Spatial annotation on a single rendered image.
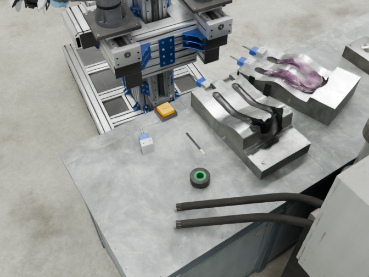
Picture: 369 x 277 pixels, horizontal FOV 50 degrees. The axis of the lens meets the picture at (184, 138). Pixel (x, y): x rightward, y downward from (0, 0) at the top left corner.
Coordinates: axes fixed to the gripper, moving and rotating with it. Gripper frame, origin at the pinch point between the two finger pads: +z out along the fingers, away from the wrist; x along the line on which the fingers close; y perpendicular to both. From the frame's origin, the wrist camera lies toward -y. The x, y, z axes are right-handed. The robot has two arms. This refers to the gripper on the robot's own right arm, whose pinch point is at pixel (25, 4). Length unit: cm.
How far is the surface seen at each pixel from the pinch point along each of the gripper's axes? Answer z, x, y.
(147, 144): 6, -41, 55
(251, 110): -8, -83, 45
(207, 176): 21, -65, 54
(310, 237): 66, -82, 13
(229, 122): -1, -74, 46
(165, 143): 1, -48, 60
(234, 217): 41, -73, 50
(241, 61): -45, -83, 48
